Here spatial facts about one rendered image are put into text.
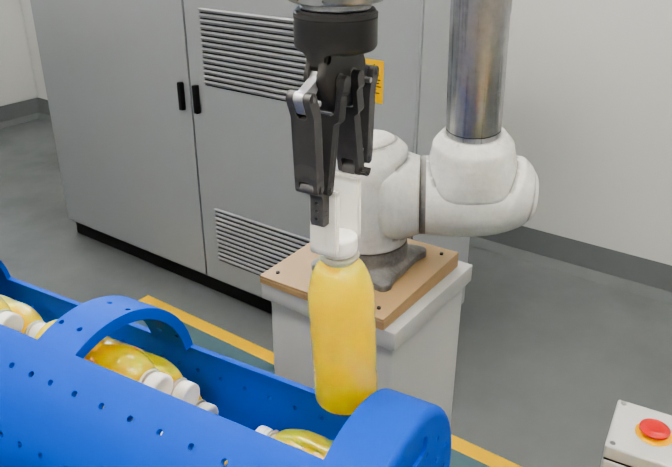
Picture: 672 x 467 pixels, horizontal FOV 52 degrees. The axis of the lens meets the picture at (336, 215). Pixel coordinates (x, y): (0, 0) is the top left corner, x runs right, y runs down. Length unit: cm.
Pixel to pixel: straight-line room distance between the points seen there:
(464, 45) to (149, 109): 221
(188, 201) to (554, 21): 186
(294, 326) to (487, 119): 57
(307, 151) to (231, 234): 248
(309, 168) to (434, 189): 69
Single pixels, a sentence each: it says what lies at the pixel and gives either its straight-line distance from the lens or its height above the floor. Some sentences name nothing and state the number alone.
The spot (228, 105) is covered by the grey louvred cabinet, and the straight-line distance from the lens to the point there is 285.
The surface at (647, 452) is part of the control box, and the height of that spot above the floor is 110.
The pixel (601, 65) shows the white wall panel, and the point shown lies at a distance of 340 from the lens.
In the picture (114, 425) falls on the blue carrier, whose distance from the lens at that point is 82.
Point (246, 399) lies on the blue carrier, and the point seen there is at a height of 106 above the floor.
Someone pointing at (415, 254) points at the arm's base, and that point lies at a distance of 143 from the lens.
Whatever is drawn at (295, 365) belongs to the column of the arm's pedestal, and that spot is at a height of 82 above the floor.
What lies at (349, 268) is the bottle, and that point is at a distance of 70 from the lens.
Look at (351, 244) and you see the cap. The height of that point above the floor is 140.
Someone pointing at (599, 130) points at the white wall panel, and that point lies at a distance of 346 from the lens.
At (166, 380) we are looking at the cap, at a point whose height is 116.
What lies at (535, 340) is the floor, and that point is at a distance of 311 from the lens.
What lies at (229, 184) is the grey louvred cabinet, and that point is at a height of 60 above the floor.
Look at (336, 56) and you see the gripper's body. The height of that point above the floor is 159.
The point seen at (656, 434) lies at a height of 111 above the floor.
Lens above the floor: 171
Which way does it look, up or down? 25 degrees down
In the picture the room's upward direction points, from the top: straight up
